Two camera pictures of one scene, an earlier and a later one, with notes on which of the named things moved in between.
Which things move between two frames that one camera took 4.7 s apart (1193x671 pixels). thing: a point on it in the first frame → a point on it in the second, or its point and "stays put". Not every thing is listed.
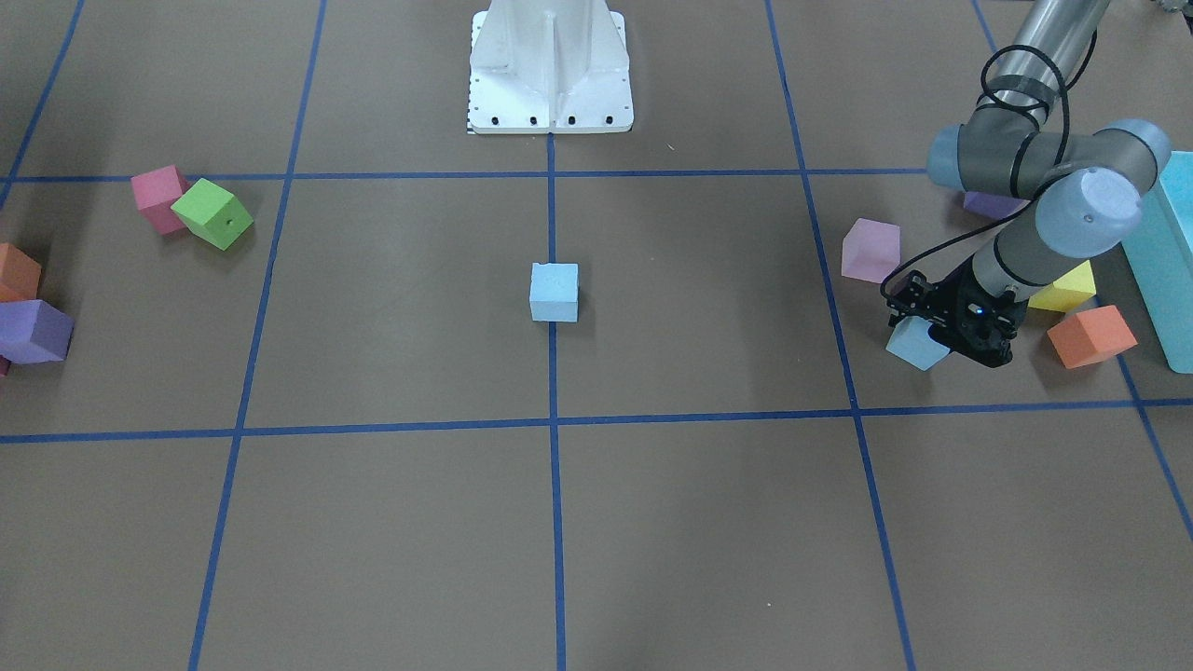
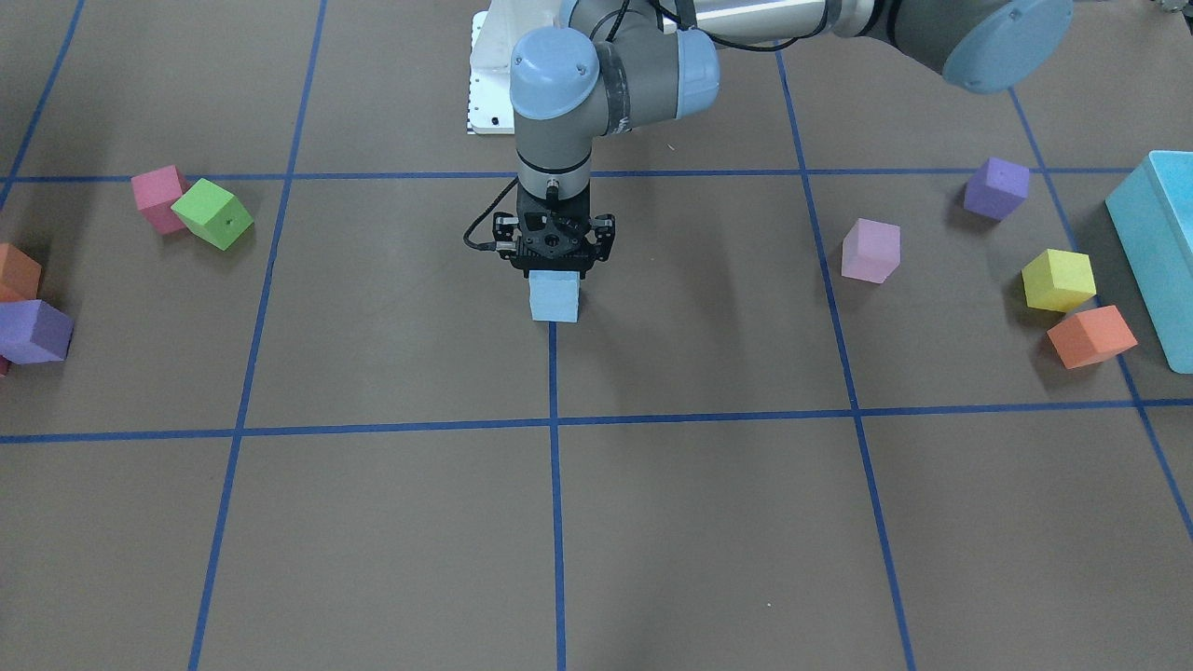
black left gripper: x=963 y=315 → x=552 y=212
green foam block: x=213 y=214 stays put
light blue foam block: x=555 y=292 stays put
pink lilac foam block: x=870 y=250 stays put
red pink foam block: x=156 y=190 stays put
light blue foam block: x=911 y=342 → x=551 y=274
